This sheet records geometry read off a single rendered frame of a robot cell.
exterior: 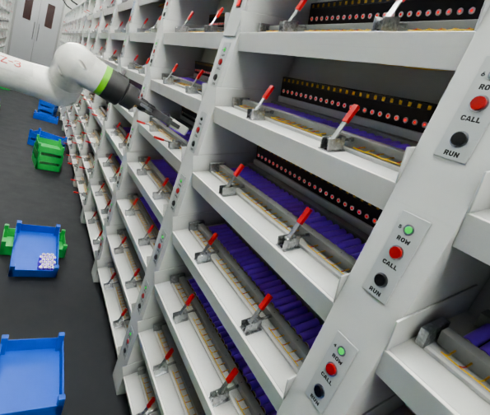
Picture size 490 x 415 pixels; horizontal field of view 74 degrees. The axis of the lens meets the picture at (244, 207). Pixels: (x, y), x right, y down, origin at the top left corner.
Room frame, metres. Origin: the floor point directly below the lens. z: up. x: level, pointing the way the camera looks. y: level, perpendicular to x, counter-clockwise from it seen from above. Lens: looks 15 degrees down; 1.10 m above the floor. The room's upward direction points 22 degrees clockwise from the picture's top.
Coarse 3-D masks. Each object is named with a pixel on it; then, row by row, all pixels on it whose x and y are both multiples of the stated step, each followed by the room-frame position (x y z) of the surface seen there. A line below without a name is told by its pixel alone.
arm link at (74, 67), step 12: (60, 48) 0.90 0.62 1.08; (72, 48) 0.90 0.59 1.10; (84, 48) 0.93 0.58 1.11; (60, 60) 0.89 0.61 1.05; (72, 60) 0.89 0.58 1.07; (84, 60) 0.91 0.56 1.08; (96, 60) 0.95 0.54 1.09; (60, 72) 0.91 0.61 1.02; (72, 72) 0.90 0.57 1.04; (84, 72) 0.91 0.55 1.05; (96, 72) 0.93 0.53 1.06; (108, 72) 0.96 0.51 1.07; (60, 84) 0.93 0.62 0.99; (72, 84) 0.93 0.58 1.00; (84, 84) 0.93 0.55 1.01; (96, 84) 0.94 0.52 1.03
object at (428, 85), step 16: (224, 0) 1.58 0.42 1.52; (320, 0) 1.05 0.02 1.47; (336, 0) 0.99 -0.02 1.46; (304, 64) 1.02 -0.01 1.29; (320, 64) 0.96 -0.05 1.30; (336, 64) 0.92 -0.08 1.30; (352, 64) 0.87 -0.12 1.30; (368, 64) 0.83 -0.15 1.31; (320, 80) 0.94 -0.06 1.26; (336, 80) 0.90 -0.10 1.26; (352, 80) 0.85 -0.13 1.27; (368, 80) 0.82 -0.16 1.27; (384, 80) 0.78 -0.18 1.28; (400, 80) 0.75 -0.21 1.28; (416, 80) 0.73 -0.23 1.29; (432, 80) 0.70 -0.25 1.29; (448, 80) 0.67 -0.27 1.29; (400, 96) 0.74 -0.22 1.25; (416, 96) 0.71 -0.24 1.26; (432, 96) 0.69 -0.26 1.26
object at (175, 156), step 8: (168, 112) 1.57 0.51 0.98; (176, 112) 1.59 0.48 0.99; (144, 120) 1.51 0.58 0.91; (184, 120) 1.52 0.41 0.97; (144, 128) 1.40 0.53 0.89; (144, 136) 1.41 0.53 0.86; (152, 136) 1.29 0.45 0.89; (160, 136) 1.29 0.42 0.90; (152, 144) 1.30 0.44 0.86; (160, 144) 1.21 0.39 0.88; (160, 152) 1.22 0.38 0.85; (168, 152) 1.13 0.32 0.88; (176, 152) 1.11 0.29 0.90; (168, 160) 1.13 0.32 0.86; (176, 160) 1.05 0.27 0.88; (176, 168) 1.06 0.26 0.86
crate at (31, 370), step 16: (0, 352) 0.91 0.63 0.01; (16, 352) 0.95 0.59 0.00; (32, 352) 0.97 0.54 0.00; (48, 352) 0.99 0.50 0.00; (0, 368) 0.87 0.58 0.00; (16, 368) 0.89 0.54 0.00; (32, 368) 0.91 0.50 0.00; (48, 368) 0.93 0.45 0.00; (0, 384) 0.82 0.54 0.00; (16, 384) 0.84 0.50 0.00; (32, 384) 0.86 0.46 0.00; (48, 384) 0.88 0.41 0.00; (0, 400) 0.77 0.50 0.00; (16, 400) 0.79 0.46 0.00; (32, 400) 0.81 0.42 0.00; (48, 400) 0.83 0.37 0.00; (64, 400) 0.79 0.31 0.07
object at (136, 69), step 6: (120, 60) 2.05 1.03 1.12; (126, 60) 2.07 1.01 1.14; (132, 60) 2.09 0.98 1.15; (138, 60) 2.11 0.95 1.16; (144, 60) 2.13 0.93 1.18; (126, 66) 2.07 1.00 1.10; (132, 66) 1.92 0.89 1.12; (138, 66) 1.94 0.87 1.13; (144, 66) 1.71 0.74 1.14; (126, 72) 1.93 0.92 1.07; (132, 72) 1.80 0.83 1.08; (138, 72) 1.71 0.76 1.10; (144, 72) 1.71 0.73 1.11; (132, 78) 1.81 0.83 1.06; (138, 78) 1.68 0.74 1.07; (144, 78) 1.58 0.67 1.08
